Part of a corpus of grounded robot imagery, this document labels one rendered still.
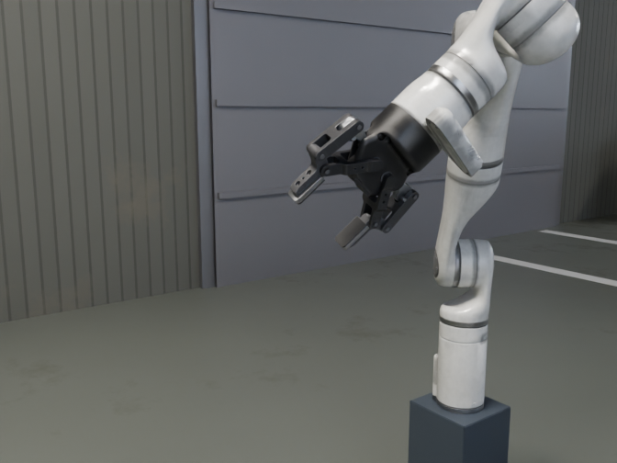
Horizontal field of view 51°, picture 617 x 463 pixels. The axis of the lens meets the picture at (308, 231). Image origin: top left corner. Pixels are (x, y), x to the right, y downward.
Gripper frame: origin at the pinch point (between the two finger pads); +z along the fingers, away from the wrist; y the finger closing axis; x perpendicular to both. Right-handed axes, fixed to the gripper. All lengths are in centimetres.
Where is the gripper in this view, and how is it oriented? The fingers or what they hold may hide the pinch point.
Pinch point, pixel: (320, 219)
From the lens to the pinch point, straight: 69.8
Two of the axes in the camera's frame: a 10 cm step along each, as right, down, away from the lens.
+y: -5.6, -5.3, -6.4
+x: 4.2, 4.8, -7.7
